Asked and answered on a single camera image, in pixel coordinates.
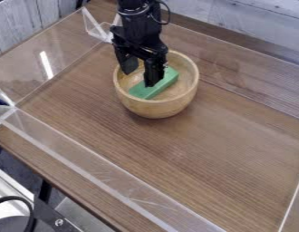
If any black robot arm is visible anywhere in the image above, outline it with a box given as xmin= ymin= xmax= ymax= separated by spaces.
xmin=110 ymin=0 xmax=169 ymax=87

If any green rectangular block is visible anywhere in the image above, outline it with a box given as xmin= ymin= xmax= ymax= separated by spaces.
xmin=128 ymin=66 xmax=178 ymax=100

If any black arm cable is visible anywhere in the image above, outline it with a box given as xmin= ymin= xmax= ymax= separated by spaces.
xmin=149 ymin=0 xmax=173 ymax=26

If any clear acrylic tray wall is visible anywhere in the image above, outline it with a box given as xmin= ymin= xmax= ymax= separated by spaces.
xmin=0 ymin=0 xmax=299 ymax=232

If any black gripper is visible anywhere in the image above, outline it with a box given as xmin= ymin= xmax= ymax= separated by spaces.
xmin=110 ymin=8 xmax=168 ymax=87

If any clear acrylic corner bracket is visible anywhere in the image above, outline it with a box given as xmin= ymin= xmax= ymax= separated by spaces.
xmin=81 ymin=7 xmax=122 ymax=44

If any brown wooden bowl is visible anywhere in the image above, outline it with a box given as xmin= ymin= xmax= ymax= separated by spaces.
xmin=113 ymin=50 xmax=200 ymax=119

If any black table leg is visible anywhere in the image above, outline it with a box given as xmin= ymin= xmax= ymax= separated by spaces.
xmin=38 ymin=180 xmax=52 ymax=203

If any black cable loop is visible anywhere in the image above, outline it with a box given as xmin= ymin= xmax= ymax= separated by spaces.
xmin=0 ymin=195 xmax=37 ymax=232

